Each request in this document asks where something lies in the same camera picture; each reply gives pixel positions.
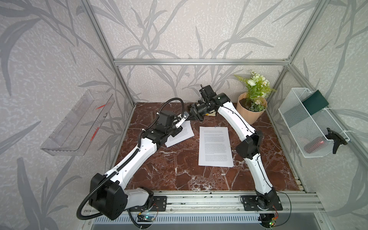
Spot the highlighted printed paper document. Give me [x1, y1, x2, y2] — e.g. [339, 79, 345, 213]
[165, 121, 194, 147]

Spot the plain printed paper document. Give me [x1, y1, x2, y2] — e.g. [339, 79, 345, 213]
[198, 126, 234, 168]

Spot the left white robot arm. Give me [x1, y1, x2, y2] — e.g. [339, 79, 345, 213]
[77, 111, 189, 220]

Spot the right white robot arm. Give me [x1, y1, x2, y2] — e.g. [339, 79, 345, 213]
[189, 88, 278, 210]

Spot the terracotta flower pot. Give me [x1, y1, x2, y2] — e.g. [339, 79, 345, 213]
[236, 93, 267, 125]

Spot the green artificial plant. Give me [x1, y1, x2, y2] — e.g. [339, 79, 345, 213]
[235, 71, 276, 112]

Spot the dark green book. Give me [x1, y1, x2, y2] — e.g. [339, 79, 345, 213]
[302, 90, 329, 116]

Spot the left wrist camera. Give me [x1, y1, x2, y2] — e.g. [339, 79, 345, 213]
[175, 111, 189, 128]

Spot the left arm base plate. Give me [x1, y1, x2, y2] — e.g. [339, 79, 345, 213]
[129, 195, 167, 212]

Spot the clear acrylic wall shelf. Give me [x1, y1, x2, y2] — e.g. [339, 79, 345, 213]
[40, 90, 115, 156]

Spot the white wire mesh basket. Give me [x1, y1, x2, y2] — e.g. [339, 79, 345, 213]
[278, 88, 350, 158]

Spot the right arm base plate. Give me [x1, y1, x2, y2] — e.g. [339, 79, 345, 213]
[240, 195, 283, 211]

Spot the black corrugated cable conduit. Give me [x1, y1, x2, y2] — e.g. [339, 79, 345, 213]
[76, 97, 185, 220]

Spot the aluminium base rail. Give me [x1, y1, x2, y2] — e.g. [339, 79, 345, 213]
[154, 191, 325, 214]

